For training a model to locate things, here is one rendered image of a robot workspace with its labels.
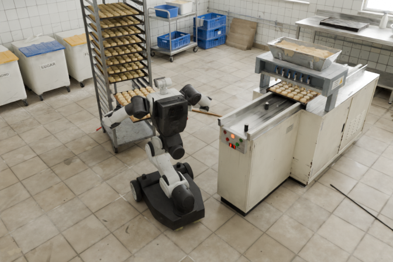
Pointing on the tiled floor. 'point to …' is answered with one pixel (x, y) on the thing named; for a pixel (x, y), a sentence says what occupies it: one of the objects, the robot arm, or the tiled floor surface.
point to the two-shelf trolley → (170, 31)
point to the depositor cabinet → (328, 127)
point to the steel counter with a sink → (373, 33)
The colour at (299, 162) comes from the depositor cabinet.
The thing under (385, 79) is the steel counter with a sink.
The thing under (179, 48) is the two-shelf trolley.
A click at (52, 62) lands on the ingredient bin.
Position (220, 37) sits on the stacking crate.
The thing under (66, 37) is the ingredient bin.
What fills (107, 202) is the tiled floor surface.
